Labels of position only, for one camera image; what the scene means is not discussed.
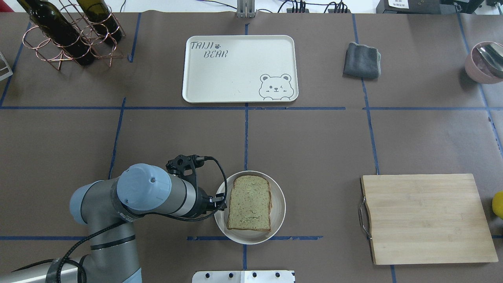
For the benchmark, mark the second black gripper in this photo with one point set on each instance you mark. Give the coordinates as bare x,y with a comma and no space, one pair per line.
202,201

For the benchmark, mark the bread slice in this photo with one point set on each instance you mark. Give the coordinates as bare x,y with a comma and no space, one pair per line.
250,204

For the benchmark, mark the white round plate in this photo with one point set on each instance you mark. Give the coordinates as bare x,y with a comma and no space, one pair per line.
248,237

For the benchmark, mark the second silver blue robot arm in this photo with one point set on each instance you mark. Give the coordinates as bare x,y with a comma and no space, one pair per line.
108,208

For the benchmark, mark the cream bear tray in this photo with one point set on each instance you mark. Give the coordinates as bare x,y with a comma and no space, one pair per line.
240,69

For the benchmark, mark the grey folded cloth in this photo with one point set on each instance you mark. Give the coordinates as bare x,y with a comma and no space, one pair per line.
362,61

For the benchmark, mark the wooden cutting board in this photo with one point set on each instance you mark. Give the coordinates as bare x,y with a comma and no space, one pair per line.
426,219

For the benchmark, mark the dark wine bottle right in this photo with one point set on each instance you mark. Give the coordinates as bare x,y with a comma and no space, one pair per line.
103,21

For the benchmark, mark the dark wine bottle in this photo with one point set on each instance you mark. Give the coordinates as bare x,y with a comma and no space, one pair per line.
103,21
53,24

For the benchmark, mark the dark wine bottle left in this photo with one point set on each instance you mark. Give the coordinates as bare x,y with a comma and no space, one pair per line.
53,24

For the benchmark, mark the yellow lemon near board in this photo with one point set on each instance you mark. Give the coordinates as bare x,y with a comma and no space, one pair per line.
497,204

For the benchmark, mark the black computer box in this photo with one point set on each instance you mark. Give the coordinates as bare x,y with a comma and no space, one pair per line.
430,7

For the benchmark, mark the pink bowl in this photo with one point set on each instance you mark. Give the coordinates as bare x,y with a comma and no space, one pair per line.
477,68

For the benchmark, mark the metal scoop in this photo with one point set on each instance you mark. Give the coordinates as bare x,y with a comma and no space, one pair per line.
492,54

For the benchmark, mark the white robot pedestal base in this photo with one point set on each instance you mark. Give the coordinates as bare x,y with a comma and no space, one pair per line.
245,276

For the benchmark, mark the aluminium frame post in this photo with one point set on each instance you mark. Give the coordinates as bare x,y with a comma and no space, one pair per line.
246,9

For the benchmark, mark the copper wire bottle rack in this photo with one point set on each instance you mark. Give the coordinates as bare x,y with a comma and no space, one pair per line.
80,31

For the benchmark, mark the white wire cup rack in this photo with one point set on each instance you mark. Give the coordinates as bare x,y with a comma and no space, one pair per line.
5,68

